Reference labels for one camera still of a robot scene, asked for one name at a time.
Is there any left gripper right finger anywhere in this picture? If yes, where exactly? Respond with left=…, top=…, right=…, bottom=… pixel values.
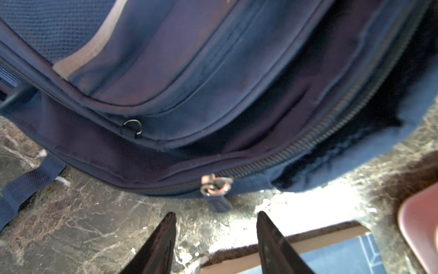
left=257, top=211, right=314, bottom=274

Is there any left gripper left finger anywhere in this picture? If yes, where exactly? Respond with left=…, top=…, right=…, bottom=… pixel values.
left=121, top=212, right=176, bottom=274

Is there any navy blue student backpack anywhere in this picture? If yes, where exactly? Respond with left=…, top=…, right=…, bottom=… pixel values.
left=1, top=1, right=438, bottom=227

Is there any right navy blue notebook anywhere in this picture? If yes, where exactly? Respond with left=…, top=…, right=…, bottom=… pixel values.
left=200, top=225, right=387, bottom=274

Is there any pink pencil case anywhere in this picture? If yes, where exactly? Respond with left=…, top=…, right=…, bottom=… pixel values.
left=398, top=183, right=438, bottom=274

